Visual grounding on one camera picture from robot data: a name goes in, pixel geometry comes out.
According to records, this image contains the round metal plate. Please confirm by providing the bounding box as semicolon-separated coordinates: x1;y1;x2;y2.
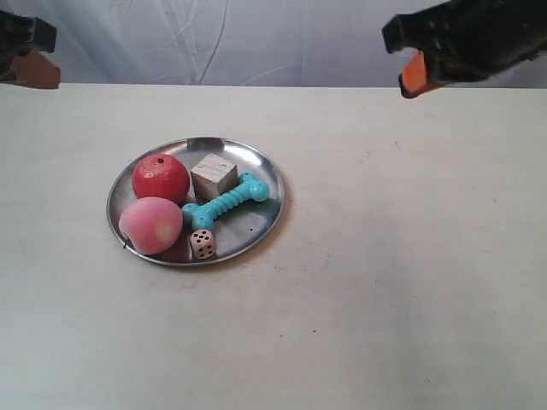
106;137;285;268

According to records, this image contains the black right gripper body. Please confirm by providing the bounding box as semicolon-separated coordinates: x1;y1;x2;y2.
382;0;546;84

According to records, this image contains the red toy apple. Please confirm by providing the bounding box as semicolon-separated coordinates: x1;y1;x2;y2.
132;154;190;203

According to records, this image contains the white backdrop cloth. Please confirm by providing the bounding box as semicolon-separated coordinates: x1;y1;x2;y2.
38;0;547;89

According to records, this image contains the pink toy peach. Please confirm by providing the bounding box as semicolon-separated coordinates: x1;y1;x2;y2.
119;196;183;255

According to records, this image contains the teal rubber bone toy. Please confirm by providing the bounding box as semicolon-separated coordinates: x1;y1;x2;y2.
182;172;270;231

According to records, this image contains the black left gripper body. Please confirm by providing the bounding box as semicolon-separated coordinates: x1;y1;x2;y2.
1;10;57;80

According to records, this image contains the wooden cube block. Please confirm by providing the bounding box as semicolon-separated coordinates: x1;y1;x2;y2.
191;154;238;202

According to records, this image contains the wooden die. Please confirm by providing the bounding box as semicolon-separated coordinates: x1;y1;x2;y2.
189;229;217;260

